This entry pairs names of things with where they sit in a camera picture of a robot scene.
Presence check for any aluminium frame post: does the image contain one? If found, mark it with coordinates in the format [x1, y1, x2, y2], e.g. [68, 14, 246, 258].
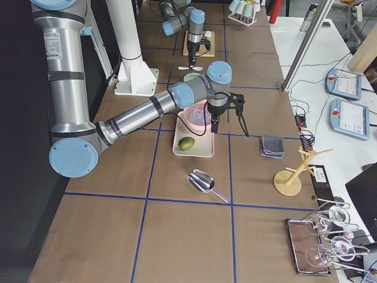
[282, 0, 334, 92]

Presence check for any bamboo cutting board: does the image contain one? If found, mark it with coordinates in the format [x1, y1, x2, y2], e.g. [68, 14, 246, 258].
[182, 31, 215, 57]

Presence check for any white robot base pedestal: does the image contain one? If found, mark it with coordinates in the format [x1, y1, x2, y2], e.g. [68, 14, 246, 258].
[106, 0, 159, 96]

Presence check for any white cup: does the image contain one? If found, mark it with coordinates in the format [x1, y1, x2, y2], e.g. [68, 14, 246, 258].
[234, 0, 246, 15]

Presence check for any wooden mug tree stand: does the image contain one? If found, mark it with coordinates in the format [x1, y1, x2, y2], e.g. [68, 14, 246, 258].
[273, 146, 332, 196]

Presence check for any white wire cup rack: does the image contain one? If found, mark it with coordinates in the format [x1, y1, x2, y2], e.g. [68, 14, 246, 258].
[228, 10, 257, 27]

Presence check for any mint green bowl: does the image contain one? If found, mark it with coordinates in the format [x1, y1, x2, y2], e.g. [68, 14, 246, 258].
[183, 73, 201, 83]

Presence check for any steel ice scoop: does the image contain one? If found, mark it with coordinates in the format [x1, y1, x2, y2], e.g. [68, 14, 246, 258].
[187, 169, 229, 203]

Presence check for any white plastic spoon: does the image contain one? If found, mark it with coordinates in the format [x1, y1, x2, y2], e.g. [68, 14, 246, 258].
[178, 66, 203, 71]

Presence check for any light blue cup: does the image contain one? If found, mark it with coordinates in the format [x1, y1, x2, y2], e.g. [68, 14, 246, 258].
[229, 0, 240, 12]

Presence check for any far teach pendant tablet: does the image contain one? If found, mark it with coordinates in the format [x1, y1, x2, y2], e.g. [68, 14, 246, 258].
[325, 68, 362, 101]

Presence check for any beige plastic tray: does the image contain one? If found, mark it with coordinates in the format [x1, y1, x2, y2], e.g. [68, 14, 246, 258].
[173, 111, 214, 157]

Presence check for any metal tray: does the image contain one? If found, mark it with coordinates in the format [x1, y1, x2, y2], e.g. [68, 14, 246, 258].
[285, 218, 332, 276]

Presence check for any teach pendant tablet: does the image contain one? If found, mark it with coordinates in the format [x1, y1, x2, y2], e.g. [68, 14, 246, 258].
[325, 68, 362, 101]
[329, 99, 370, 140]

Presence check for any near teach pendant tablet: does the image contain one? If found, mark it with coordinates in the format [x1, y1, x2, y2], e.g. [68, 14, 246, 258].
[329, 99, 370, 140]

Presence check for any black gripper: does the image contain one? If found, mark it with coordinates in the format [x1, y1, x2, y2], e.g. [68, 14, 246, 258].
[207, 92, 249, 137]
[186, 35, 211, 67]

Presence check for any pink bowl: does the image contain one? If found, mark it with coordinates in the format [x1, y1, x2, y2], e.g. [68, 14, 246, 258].
[183, 100, 211, 131]

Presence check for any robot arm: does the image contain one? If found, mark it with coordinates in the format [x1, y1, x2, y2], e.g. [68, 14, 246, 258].
[31, 1, 247, 178]
[158, 1, 211, 71]

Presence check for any folded grey cloth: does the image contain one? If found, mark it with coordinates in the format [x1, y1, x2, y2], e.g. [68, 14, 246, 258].
[260, 136, 285, 159]

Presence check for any green cup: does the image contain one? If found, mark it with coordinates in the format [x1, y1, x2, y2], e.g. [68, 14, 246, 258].
[242, 2, 253, 18]

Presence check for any wine glass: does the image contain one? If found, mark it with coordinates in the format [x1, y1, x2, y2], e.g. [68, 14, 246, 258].
[305, 205, 352, 236]
[305, 236, 370, 268]

